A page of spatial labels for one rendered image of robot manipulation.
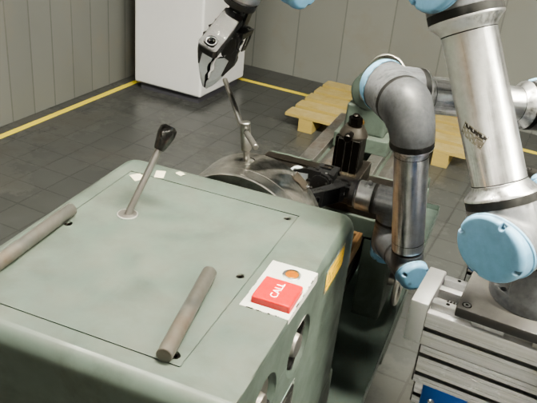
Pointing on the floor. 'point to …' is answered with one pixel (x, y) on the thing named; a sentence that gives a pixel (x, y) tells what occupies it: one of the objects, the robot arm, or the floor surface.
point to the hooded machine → (177, 47)
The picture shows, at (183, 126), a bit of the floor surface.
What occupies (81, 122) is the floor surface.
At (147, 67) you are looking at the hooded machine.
